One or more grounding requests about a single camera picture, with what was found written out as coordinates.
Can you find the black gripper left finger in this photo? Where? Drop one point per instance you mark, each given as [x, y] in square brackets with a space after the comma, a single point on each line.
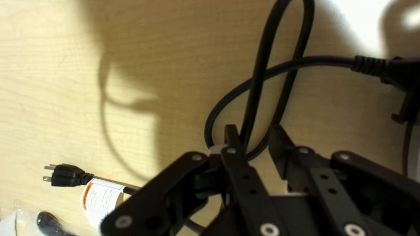
[245, 191]

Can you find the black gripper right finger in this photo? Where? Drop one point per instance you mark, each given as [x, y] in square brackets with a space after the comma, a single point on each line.
[350, 191]

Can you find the clear plastic bag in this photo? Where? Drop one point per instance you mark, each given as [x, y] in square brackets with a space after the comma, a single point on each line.
[18, 223]

